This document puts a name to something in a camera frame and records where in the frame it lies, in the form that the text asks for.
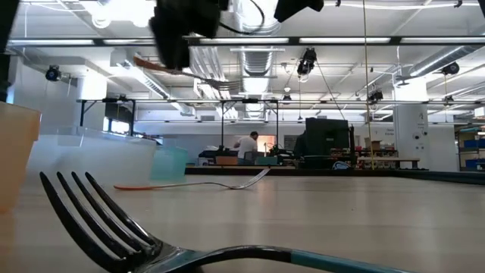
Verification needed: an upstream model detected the silver fork orange handle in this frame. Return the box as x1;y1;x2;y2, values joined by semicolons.
112;168;271;191
132;55;243;92

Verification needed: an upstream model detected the black fork blue handle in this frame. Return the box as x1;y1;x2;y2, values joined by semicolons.
39;171;414;273

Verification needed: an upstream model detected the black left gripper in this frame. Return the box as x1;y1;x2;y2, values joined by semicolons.
149;0;230;71

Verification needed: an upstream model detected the black aluminium rig frame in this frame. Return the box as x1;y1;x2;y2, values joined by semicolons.
0;0;485;186

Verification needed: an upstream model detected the yellow hanging cord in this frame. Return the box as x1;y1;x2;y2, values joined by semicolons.
361;0;376;171

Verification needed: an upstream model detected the white square column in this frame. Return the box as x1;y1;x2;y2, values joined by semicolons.
75;77;108;132
393;77;430;171

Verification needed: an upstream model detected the teal translucent plastic bin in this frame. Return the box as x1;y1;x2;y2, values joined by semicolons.
149;146;189;181

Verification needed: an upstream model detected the cardboard box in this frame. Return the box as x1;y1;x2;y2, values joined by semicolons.
364;136;383;152

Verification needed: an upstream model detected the person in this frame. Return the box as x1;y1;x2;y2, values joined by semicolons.
233;130;261;166

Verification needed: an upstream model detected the round silver ceiling duct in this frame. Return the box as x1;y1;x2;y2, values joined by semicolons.
231;0;286;118
396;45;485;79

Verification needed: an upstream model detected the clear translucent plastic bin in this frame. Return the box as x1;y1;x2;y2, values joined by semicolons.
22;125;158;194

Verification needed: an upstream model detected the orange translucent plastic bin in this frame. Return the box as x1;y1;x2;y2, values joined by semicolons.
0;101;42;213

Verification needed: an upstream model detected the black truss frame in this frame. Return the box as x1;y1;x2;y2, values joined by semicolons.
77;97;281;151

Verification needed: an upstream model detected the black monitor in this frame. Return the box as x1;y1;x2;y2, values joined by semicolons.
305;118;350;151

